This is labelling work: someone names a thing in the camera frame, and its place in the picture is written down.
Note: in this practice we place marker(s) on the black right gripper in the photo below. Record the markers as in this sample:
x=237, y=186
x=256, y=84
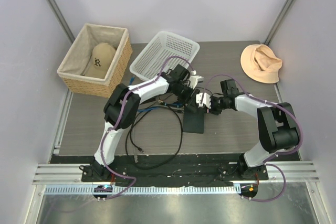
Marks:
x=213, y=110

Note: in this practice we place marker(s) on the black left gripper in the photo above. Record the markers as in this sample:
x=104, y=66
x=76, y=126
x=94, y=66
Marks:
x=185, y=100

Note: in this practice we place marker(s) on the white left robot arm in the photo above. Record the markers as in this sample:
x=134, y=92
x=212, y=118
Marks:
x=121, y=109

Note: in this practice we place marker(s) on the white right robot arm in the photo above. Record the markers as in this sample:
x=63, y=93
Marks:
x=278, y=130

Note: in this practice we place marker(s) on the peach bucket hat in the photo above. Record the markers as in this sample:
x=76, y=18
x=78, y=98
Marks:
x=259, y=63

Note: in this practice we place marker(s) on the white plastic mesh basket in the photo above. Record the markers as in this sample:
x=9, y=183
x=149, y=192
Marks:
x=164, y=46

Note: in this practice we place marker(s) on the beige baseball cap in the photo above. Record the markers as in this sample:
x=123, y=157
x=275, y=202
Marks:
x=101, y=59

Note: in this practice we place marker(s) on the wicker basket with liner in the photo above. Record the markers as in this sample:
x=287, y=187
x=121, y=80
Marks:
x=76, y=61

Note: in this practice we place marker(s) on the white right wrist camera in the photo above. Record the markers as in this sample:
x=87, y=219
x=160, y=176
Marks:
x=203, y=100

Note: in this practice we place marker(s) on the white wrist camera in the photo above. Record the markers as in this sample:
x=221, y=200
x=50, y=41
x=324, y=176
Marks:
x=194, y=79
x=203, y=100

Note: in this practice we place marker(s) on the black network switch box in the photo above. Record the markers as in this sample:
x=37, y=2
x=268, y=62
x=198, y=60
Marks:
x=193, y=122

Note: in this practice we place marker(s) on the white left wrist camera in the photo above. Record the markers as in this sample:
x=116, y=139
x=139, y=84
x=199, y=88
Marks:
x=194, y=79

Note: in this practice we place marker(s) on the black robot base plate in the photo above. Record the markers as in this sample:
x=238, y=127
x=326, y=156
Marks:
x=166, y=170

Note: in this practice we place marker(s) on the white slotted cable duct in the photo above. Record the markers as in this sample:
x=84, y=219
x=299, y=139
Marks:
x=100, y=190

